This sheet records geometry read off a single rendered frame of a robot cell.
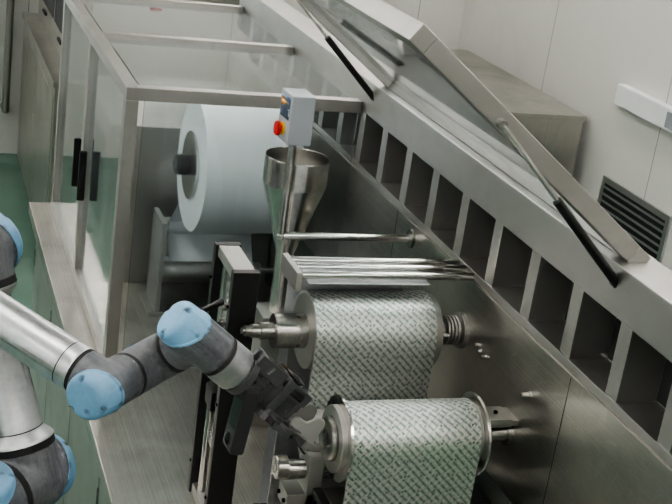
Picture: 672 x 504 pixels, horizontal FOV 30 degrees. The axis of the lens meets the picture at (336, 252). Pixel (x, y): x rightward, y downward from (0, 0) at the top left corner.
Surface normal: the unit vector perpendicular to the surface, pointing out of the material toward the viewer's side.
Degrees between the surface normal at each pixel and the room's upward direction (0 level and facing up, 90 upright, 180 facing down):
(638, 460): 90
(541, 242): 90
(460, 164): 90
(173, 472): 0
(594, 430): 90
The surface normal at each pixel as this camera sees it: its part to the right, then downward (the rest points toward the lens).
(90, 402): -0.43, 0.25
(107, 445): 0.14, -0.93
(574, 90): -0.94, -0.02
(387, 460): 0.31, 0.36
